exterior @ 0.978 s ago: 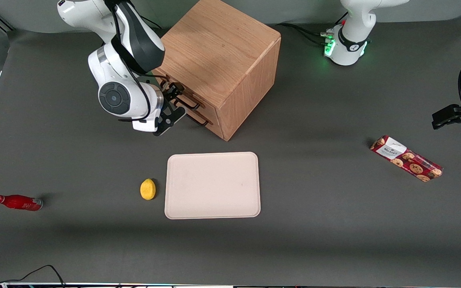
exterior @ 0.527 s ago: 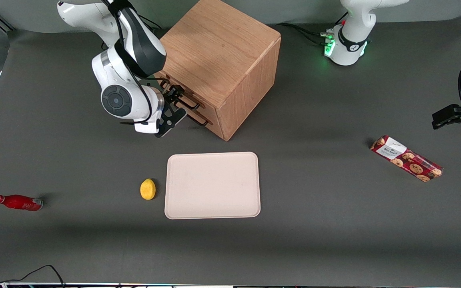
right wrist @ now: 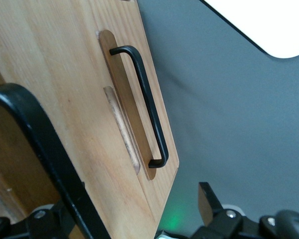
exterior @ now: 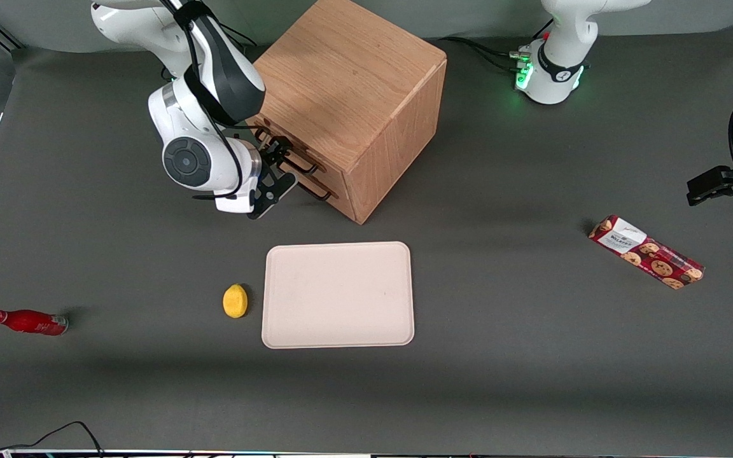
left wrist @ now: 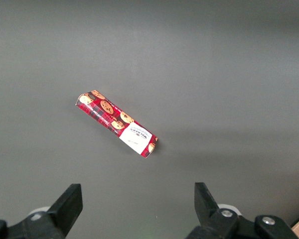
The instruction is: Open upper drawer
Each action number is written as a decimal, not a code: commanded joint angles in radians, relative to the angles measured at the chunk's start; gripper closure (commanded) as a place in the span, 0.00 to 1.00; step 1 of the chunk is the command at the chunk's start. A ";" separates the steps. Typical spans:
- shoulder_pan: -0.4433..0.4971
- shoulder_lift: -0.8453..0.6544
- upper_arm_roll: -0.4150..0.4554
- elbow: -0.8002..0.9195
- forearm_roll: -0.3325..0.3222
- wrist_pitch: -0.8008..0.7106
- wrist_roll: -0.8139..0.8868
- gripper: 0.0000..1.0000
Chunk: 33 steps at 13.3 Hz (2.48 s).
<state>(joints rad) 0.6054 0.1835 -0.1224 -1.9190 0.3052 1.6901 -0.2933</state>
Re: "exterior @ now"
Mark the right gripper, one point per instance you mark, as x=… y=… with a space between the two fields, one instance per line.
x=272 y=153

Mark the wooden drawer with tray interior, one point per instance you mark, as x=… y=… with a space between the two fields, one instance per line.
x=329 y=170

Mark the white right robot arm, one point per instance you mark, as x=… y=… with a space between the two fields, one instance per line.
x=226 y=70

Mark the wooden drawer front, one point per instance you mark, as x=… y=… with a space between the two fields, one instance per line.
x=343 y=202

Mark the wooden drawer cabinet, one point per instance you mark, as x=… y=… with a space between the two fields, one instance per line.
x=347 y=76

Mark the red cookie box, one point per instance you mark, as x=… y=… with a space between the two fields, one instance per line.
x=646 y=253

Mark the yellow lemon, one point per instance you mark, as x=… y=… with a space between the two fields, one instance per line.
x=235 y=301

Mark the beige rectangular tray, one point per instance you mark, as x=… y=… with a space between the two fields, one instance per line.
x=338 y=296

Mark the red drink bottle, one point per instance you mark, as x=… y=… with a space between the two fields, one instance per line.
x=29 y=322

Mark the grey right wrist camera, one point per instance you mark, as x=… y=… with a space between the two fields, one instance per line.
x=274 y=194

